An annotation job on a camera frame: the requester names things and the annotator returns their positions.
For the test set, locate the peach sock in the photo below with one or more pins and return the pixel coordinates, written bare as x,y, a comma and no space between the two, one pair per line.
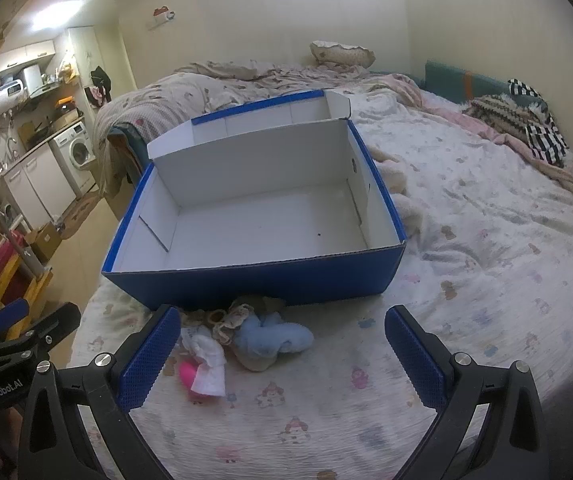
214,316

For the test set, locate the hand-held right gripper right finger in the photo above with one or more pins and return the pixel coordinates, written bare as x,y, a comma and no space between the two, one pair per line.
414,355

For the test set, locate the black white striped cloth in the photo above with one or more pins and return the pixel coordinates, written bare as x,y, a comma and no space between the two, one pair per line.
541,135

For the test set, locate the dark hanging clothes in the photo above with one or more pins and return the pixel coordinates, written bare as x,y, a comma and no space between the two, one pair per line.
100,80

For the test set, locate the pink blanket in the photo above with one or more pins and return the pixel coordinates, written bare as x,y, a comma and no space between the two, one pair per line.
446,105

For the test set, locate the cream frilled pillow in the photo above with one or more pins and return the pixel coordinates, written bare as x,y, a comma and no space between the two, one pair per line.
341,54

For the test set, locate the bed with floral quilt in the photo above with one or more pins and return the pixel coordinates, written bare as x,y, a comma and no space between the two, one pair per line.
466,260

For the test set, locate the pink sock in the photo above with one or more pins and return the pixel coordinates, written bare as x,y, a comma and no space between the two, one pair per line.
186,375

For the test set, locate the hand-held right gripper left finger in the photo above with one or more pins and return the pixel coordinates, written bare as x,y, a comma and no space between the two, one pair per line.
149,355

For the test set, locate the light blue fluffy sock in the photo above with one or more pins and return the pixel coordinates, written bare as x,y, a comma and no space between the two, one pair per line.
266,335

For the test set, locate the beige floral quilt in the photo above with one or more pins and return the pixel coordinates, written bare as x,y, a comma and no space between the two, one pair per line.
176,90

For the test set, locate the cream fluffy blanket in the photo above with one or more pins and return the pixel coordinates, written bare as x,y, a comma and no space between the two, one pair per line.
396,175

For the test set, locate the brown white knit blanket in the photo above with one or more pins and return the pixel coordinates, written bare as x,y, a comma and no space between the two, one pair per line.
496,110

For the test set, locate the white washing machine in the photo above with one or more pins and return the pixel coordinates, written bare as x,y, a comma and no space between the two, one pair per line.
79,152

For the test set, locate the white box with blue tape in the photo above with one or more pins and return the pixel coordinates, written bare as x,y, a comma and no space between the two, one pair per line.
266,280

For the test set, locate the brown patterned floor mat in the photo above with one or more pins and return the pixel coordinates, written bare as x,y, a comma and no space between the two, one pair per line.
79,215

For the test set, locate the teal bed frame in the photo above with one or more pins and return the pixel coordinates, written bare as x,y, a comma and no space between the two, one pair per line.
129,152

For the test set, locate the white sock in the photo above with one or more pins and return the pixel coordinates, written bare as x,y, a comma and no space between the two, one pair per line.
206,355

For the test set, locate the white wall cabinet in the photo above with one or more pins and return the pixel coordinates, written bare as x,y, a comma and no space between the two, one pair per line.
24,55

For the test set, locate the white base cabinets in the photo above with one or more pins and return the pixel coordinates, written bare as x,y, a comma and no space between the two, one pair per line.
41,185

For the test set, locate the cardboard box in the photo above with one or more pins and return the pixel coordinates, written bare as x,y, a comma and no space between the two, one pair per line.
44,242

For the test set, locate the wall sticker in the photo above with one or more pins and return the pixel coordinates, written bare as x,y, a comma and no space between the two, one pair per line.
164,15

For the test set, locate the beige frilly sock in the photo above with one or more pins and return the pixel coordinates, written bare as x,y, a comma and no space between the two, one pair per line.
236,322

